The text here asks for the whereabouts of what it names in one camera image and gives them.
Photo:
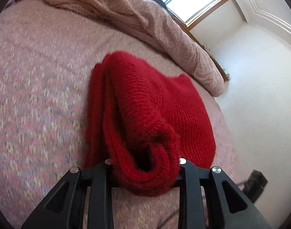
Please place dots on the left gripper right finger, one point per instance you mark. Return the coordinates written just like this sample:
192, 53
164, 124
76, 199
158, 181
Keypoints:
210, 199

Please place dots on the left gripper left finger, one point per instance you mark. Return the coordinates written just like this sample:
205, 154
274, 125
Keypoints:
63, 206

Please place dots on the red knit cardigan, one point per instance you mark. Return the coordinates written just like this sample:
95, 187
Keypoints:
144, 122

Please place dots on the pink floral bed sheet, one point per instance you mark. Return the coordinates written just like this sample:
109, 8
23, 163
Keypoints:
46, 58

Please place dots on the wooden bay window shelf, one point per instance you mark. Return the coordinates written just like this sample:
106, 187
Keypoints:
223, 73

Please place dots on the pink floral duvet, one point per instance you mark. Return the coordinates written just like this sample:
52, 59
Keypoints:
149, 22

